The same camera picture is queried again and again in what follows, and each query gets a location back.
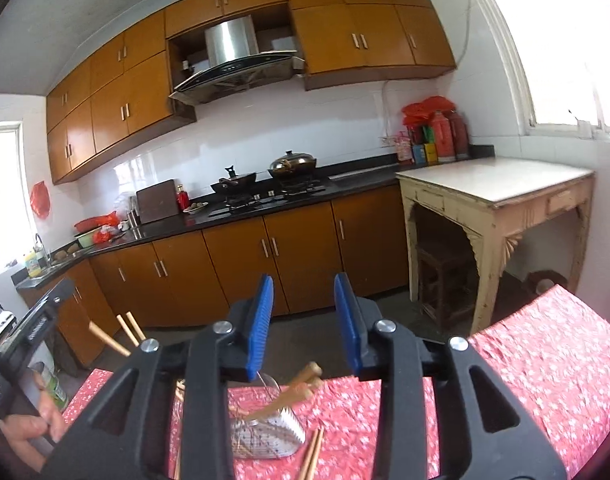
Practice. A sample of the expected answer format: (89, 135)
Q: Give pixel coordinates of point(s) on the person's left hand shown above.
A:
(30, 427)

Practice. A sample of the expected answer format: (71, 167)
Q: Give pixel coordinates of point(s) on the wooden wall cabinets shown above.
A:
(130, 105)

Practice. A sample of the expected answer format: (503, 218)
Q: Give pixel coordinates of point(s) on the black wok with lid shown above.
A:
(292, 164)

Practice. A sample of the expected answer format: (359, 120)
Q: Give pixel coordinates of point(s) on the steel sink faucet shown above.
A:
(39, 240)

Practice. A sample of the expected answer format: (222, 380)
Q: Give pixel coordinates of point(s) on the wooden base cabinets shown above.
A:
(300, 245)

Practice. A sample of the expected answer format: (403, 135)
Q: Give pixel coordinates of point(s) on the red floral tablecloth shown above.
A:
(535, 360)

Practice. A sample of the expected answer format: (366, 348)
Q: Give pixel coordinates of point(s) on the white cup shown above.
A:
(585, 130)

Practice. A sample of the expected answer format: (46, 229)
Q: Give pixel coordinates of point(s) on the red basin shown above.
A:
(87, 225)

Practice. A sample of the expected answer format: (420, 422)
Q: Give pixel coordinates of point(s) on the green labelled can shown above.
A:
(55, 385)

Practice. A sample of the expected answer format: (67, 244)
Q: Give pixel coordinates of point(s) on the hanging red plastic bag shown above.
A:
(41, 200)

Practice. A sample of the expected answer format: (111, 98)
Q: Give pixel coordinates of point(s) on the steel range hood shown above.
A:
(230, 40)

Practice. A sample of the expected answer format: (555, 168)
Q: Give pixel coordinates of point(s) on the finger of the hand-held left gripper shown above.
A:
(40, 317)

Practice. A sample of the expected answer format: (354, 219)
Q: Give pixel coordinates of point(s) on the dark wooden cutting board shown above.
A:
(157, 202)

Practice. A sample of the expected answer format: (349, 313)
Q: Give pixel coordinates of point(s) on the pink bottle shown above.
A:
(405, 150)

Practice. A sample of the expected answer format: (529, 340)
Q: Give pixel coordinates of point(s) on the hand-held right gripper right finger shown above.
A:
(347, 325)

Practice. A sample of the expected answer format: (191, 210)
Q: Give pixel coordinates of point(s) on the crumpled red plastic bag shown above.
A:
(102, 236)
(107, 218)

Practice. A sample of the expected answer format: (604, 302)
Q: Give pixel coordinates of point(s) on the dark red thermos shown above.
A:
(460, 132)

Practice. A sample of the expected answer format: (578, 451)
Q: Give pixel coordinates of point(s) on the large barred window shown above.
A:
(560, 60)

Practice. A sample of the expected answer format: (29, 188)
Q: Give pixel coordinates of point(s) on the cream wooden side table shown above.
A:
(495, 180)

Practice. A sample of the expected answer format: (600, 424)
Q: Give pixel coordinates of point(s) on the yellow box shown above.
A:
(431, 154)

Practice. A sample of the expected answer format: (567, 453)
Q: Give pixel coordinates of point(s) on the large red plastic bag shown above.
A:
(425, 109)

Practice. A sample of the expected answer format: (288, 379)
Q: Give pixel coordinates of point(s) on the dark round pot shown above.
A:
(545, 282)

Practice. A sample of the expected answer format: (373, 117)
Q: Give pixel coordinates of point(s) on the red glass bottle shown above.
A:
(183, 200)

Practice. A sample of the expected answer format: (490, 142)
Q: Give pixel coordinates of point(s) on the dark wooden stool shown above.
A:
(445, 260)

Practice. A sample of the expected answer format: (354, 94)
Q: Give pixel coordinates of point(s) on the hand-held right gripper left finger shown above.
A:
(262, 325)

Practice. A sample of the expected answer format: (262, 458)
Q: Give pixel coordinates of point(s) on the yellow detergent bottle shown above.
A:
(34, 262)

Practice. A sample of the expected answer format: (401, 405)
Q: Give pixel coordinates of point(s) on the black kitchen countertop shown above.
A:
(160, 230)

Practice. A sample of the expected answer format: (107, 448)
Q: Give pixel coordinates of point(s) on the small plate of food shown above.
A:
(195, 207)

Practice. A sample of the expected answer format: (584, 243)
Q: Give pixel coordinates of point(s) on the black gas stove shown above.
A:
(265, 202)

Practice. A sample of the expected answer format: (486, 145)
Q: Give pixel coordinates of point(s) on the small black wok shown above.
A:
(235, 182)

